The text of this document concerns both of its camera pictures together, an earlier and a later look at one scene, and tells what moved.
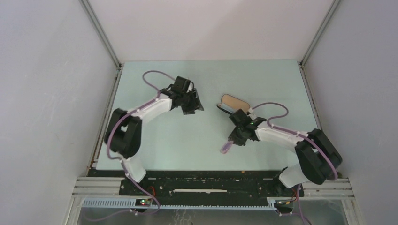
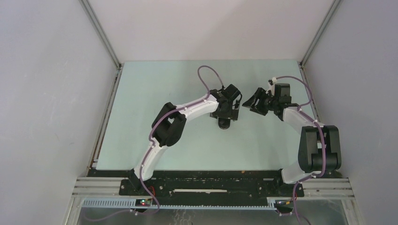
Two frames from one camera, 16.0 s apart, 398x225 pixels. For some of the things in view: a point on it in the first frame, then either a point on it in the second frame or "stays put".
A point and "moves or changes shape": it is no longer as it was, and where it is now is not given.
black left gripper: [195, 104] → [231, 114]
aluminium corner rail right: [319, 32] stays put
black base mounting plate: [202, 184] stays put
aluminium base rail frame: [102, 192] stays put
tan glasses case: [230, 104] moves or changes shape
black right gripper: [233, 137] → [261, 94]
